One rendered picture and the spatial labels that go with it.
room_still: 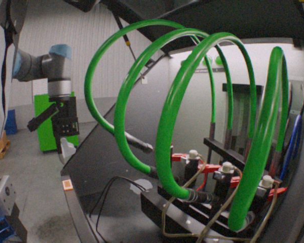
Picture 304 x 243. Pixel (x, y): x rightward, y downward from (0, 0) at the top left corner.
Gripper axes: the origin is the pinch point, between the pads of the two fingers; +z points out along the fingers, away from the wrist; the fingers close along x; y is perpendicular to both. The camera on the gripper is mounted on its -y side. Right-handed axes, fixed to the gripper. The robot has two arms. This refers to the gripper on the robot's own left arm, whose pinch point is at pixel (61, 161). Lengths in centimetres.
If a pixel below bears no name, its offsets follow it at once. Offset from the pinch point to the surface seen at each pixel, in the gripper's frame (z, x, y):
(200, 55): -24.3, -38.7, 13.5
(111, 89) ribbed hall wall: -29, 593, 248
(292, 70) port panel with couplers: -30, -47, 52
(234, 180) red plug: -5.2, -39.7, 25.3
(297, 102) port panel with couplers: -21, -49, 52
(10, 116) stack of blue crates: 36, 561, -201
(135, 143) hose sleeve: -10.5, -22.7, 15.0
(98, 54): -27.1, -22.4, 8.1
